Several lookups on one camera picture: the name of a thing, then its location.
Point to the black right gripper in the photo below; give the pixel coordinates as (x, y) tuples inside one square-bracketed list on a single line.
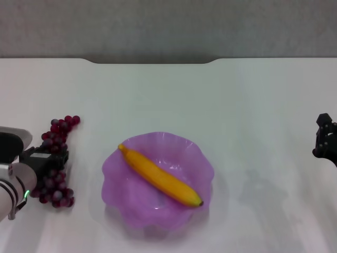
[(332, 150)]

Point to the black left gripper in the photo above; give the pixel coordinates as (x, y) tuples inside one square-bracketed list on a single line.
[(42, 164)]

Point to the dark red grape bunch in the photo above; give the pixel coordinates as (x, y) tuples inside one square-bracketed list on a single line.
[(56, 195)]

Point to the yellow banana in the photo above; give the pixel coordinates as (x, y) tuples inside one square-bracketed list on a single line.
[(163, 179)]

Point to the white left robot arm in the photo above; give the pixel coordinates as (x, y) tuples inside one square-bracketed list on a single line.
[(21, 176)]

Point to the purple wavy plastic bowl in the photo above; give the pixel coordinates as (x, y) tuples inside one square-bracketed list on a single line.
[(126, 189)]

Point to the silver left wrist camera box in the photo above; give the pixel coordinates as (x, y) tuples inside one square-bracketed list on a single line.
[(10, 147)]

